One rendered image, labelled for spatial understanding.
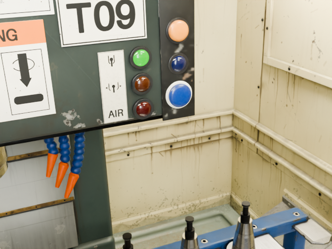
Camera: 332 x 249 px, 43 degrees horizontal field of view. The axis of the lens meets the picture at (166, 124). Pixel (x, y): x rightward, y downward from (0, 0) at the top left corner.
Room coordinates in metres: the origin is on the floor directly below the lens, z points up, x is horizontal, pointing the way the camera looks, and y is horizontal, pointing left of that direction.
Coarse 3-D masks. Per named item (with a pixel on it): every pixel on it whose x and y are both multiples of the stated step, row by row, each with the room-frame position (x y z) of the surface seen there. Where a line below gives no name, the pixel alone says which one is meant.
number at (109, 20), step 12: (96, 0) 0.47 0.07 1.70; (108, 0) 0.48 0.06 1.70; (120, 0) 0.48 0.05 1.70; (132, 0) 0.49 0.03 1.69; (96, 12) 0.47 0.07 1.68; (108, 12) 0.48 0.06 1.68; (120, 12) 0.48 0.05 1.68; (132, 12) 0.49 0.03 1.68; (96, 24) 0.47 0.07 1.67; (108, 24) 0.48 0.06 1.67; (120, 24) 0.48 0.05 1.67; (132, 24) 0.49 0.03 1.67; (96, 36) 0.47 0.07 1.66
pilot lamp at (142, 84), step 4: (136, 80) 0.48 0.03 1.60; (140, 80) 0.48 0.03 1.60; (144, 80) 0.48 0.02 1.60; (148, 80) 0.49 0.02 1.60; (136, 84) 0.48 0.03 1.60; (140, 84) 0.48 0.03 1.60; (144, 84) 0.48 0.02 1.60; (148, 84) 0.49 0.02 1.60; (136, 88) 0.48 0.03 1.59; (140, 88) 0.48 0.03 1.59; (144, 88) 0.48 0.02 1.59
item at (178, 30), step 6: (174, 24) 0.50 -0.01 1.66; (180, 24) 0.50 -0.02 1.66; (186, 24) 0.50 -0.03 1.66; (168, 30) 0.50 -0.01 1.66; (174, 30) 0.50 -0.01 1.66; (180, 30) 0.50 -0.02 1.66; (186, 30) 0.50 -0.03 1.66; (174, 36) 0.50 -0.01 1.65; (180, 36) 0.50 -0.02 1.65; (186, 36) 0.50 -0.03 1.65
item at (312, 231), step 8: (296, 224) 0.72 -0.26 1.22; (304, 224) 0.72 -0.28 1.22; (312, 224) 0.72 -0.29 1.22; (304, 232) 0.69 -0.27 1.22; (312, 232) 0.69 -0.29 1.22; (320, 232) 0.69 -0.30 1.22; (328, 232) 0.69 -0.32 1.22; (312, 240) 0.67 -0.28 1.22; (320, 240) 0.67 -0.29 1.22; (328, 240) 0.67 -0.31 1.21
